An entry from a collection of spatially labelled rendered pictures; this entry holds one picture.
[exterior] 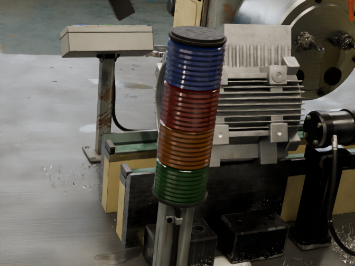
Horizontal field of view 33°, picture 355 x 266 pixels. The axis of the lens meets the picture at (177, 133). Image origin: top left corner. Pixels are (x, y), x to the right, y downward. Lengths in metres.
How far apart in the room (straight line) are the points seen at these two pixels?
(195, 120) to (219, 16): 0.88
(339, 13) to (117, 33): 0.49
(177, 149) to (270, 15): 0.73
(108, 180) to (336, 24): 0.62
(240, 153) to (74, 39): 0.39
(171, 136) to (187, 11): 1.01
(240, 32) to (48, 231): 0.45
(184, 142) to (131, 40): 0.58
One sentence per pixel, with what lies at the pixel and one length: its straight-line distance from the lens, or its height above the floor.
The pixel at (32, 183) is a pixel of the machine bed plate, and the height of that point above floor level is 0.80.
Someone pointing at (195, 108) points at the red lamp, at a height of 1.15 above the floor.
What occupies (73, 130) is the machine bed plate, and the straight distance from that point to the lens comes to 1.39.
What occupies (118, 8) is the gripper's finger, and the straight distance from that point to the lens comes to 0.96.
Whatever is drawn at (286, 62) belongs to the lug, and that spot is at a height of 1.10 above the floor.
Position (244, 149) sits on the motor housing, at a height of 0.96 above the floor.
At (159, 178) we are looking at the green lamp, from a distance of 0.66.
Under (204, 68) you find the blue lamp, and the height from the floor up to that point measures 1.19.
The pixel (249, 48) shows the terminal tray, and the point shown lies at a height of 1.11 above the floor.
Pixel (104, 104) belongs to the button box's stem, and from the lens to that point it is 1.22.
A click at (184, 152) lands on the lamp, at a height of 1.10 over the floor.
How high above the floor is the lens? 1.37
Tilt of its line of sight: 24 degrees down
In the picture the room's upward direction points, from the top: 6 degrees clockwise
